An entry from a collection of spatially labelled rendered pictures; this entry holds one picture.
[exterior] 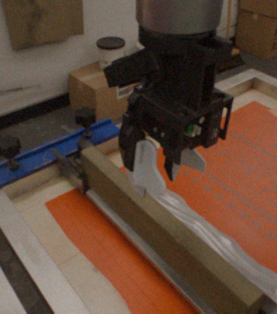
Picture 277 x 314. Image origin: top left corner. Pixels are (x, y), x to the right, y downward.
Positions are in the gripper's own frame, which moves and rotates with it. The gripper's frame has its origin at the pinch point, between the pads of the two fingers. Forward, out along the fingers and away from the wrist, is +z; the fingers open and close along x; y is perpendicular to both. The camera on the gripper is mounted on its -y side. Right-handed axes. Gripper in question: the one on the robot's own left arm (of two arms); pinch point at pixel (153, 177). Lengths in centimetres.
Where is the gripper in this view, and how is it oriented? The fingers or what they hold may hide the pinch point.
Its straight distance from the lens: 46.4
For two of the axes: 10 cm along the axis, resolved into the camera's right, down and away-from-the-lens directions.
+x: 7.8, -3.9, 4.9
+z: -0.1, 7.7, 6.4
